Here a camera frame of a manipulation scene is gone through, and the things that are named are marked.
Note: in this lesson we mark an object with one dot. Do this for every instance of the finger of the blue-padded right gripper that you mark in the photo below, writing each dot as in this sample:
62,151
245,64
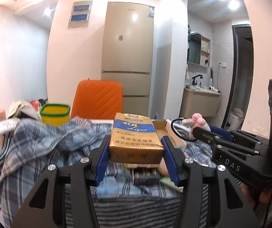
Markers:
214,140
240,137

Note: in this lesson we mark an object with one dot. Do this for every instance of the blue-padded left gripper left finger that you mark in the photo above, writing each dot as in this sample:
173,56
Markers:
44,206

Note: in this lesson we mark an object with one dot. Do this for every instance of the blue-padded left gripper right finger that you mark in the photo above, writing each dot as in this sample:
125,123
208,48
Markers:
227,205

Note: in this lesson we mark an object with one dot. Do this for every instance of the pink white plush bunny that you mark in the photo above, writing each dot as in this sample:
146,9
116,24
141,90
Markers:
195,121

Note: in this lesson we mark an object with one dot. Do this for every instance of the light blue tissue pack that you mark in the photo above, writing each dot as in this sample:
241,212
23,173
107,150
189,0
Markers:
108,188

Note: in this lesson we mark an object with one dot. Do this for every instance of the gold blue cigarette pack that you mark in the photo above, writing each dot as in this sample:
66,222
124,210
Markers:
134,140

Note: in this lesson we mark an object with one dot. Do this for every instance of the green snap pouch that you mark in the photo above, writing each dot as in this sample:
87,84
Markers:
167,182

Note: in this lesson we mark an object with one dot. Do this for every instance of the person's right hand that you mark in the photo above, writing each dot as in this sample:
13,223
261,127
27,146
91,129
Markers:
264,197

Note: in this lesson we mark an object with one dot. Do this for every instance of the bathroom vanity cabinet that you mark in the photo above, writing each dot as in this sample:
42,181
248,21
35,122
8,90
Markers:
195,101

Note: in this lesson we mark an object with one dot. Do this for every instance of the shallow cardboard box tray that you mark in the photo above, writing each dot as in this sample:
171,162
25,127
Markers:
163,128

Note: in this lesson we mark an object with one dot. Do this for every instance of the hair dryer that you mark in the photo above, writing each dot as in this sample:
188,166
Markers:
213,89

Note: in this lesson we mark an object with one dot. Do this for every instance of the black faucet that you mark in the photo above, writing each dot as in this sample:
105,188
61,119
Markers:
194,79

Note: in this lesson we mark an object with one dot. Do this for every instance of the blue plaid shirt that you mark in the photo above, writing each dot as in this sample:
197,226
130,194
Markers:
33,146

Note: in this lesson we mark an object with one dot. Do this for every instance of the red yellow cigarette carton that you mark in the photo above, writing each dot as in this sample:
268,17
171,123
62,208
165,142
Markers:
143,175

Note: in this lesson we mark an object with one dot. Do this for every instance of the mirror cabinet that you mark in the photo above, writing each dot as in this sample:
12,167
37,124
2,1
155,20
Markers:
199,50

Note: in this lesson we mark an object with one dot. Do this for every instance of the white patterned box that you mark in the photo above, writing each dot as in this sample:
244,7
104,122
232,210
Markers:
7,126

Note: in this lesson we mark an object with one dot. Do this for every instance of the yellow bin with green rim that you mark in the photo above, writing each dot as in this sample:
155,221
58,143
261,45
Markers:
55,114

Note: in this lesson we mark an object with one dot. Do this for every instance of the pile of beige cloth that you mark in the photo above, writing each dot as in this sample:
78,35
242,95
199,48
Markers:
23,109

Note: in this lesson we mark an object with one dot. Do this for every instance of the pink bottle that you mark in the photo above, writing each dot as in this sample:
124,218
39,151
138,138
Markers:
2,114

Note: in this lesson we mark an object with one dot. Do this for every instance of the red bag on floor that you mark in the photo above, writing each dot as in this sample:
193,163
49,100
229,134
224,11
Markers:
37,104

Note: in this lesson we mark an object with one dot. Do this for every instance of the orange padded chair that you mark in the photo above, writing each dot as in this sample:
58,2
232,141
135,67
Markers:
98,100

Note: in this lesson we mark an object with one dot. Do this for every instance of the beige three-door refrigerator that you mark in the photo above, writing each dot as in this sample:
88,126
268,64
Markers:
127,52

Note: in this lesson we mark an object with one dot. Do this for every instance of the wall electrical panel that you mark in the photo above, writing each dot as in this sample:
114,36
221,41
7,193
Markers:
80,14

